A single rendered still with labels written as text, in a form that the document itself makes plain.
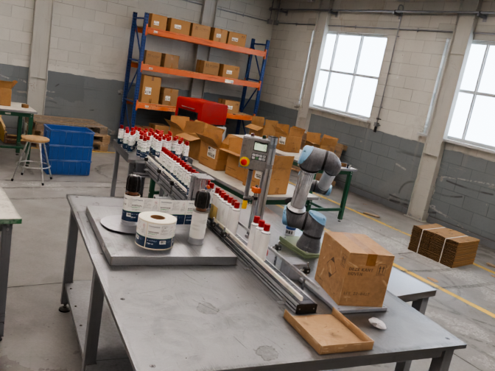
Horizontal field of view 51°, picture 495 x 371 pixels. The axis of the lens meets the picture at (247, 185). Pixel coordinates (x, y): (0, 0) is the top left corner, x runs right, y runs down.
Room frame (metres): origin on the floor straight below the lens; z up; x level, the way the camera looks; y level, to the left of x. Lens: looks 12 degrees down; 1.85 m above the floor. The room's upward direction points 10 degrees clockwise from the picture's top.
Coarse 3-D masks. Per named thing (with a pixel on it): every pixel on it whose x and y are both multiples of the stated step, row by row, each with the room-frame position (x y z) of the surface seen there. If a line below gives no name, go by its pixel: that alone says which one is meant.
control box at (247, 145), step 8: (248, 136) 3.04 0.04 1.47; (256, 136) 3.10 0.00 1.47; (248, 144) 3.03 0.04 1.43; (248, 152) 3.03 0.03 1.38; (256, 152) 3.02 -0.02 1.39; (264, 152) 3.01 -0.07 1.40; (240, 160) 3.03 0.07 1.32; (248, 160) 3.02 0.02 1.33; (256, 160) 3.02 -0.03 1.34; (248, 168) 3.03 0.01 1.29; (256, 168) 3.02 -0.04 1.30; (264, 168) 3.01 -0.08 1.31
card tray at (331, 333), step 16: (288, 320) 2.08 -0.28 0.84; (304, 320) 2.12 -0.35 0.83; (320, 320) 2.15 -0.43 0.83; (336, 320) 2.18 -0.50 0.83; (304, 336) 1.96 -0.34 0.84; (320, 336) 2.00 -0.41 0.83; (336, 336) 2.02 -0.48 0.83; (352, 336) 2.05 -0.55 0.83; (368, 336) 2.00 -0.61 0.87; (320, 352) 1.86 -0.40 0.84; (336, 352) 1.89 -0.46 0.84
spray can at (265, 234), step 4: (264, 224) 2.64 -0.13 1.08; (268, 224) 2.65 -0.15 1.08; (264, 228) 2.63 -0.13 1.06; (268, 228) 2.63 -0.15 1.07; (264, 232) 2.62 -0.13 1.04; (268, 232) 2.63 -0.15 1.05; (260, 236) 2.64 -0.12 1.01; (264, 236) 2.62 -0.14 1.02; (268, 236) 2.62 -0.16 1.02; (260, 240) 2.63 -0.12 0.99; (264, 240) 2.62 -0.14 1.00; (268, 240) 2.63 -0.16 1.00; (260, 244) 2.63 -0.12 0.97; (264, 244) 2.62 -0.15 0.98; (268, 244) 2.64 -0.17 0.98; (260, 248) 2.62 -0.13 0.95; (264, 248) 2.62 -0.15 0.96; (260, 252) 2.62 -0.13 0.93; (264, 252) 2.62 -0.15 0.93; (260, 256) 2.62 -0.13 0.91; (264, 256) 2.62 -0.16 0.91; (264, 260) 2.63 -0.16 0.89
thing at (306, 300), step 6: (186, 198) 3.63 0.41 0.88; (240, 240) 2.92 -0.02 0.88; (240, 246) 2.81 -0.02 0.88; (246, 252) 2.72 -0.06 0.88; (252, 258) 2.65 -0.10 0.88; (258, 264) 2.57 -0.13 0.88; (270, 264) 2.61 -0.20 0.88; (264, 270) 2.51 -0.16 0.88; (276, 270) 2.54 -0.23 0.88; (270, 276) 2.44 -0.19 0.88; (282, 276) 2.47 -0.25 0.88; (276, 282) 2.39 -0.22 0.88; (288, 282) 2.41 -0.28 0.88; (282, 288) 2.33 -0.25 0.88; (294, 288) 2.35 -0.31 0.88; (306, 300) 2.23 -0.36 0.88
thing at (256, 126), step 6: (252, 120) 8.32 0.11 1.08; (258, 120) 8.40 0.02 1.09; (270, 120) 8.11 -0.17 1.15; (246, 126) 8.23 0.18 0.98; (252, 126) 8.19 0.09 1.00; (258, 126) 8.15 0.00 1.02; (264, 126) 8.07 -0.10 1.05; (270, 126) 8.14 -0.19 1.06; (252, 132) 8.25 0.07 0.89; (258, 132) 8.14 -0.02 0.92; (264, 132) 8.08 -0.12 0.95; (270, 132) 8.16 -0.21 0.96
